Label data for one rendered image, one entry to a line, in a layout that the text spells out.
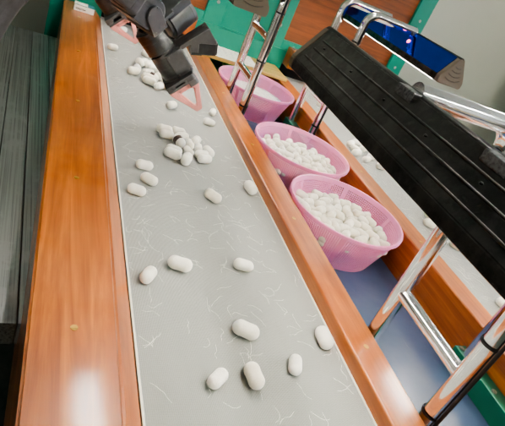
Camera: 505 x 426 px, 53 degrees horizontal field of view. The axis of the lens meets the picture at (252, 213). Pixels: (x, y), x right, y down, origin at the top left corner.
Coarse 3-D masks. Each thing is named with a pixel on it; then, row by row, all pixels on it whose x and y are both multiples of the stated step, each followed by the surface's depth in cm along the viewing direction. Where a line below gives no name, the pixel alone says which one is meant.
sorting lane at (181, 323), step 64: (128, 64) 140; (192, 64) 164; (128, 128) 106; (192, 128) 120; (128, 192) 86; (192, 192) 94; (128, 256) 72; (192, 256) 78; (256, 256) 85; (192, 320) 66; (256, 320) 71; (320, 320) 77; (192, 384) 58; (320, 384) 65
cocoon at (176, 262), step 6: (174, 258) 72; (180, 258) 73; (186, 258) 74; (168, 264) 73; (174, 264) 72; (180, 264) 72; (186, 264) 72; (192, 264) 73; (180, 270) 73; (186, 270) 73
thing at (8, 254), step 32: (0, 64) 125; (32, 64) 133; (0, 96) 111; (32, 96) 117; (0, 128) 100; (32, 128) 105; (0, 160) 92; (32, 160) 96; (0, 192) 84; (32, 192) 87; (0, 224) 78; (32, 224) 80; (0, 256) 72; (0, 288) 67; (0, 320) 63
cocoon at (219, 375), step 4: (220, 368) 59; (216, 372) 58; (220, 372) 58; (224, 372) 58; (212, 376) 57; (216, 376) 58; (220, 376) 58; (224, 376) 58; (208, 380) 57; (212, 380) 57; (216, 380) 57; (220, 380) 58; (224, 380) 58; (208, 384) 57; (212, 384) 57; (216, 384) 57; (220, 384) 57; (212, 388) 57; (216, 388) 57
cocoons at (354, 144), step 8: (320, 104) 181; (352, 144) 154; (360, 144) 158; (352, 152) 149; (360, 152) 150; (368, 152) 155; (368, 160) 148; (424, 224) 125; (432, 224) 124; (456, 248) 119
